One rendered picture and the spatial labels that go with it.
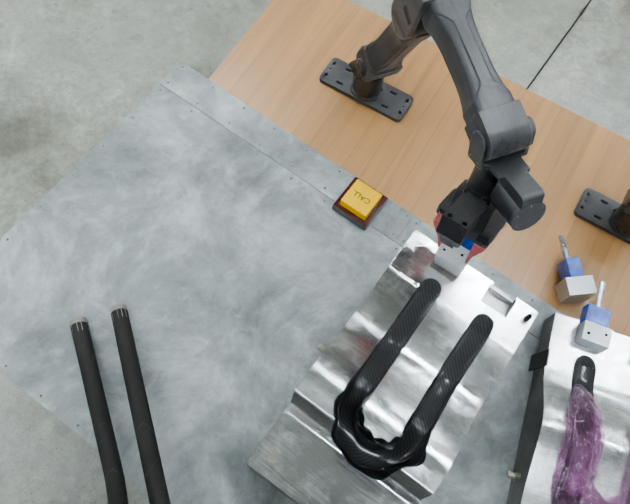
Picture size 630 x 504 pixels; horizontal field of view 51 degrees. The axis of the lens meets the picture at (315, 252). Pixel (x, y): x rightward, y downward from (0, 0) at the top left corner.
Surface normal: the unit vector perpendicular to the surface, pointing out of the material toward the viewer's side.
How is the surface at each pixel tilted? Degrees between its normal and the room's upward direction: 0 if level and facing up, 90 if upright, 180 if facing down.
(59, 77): 0
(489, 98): 10
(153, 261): 0
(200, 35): 0
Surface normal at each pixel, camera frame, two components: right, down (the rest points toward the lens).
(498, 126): 0.12, -0.22
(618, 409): 0.20, -0.72
